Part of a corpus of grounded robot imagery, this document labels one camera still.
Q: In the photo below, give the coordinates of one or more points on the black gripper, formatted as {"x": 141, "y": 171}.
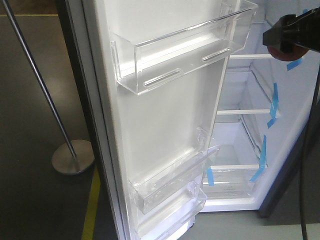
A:
{"x": 292, "y": 31}

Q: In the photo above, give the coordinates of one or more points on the red yellow apple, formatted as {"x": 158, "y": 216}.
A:
{"x": 298, "y": 52}

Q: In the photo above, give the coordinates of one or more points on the grey fridge body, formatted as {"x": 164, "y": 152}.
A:
{"x": 262, "y": 112}

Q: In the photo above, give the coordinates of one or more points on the white fridge door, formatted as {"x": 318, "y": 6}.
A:
{"x": 151, "y": 77}

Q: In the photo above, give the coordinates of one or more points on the clear fridge crisper drawer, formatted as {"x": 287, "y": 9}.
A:
{"x": 229, "y": 182}

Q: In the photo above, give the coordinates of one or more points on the clear door shelf bin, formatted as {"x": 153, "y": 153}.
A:
{"x": 170, "y": 215}
{"x": 151, "y": 192}

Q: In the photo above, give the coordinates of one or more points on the silver sign stand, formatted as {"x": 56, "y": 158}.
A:
{"x": 74, "y": 156}

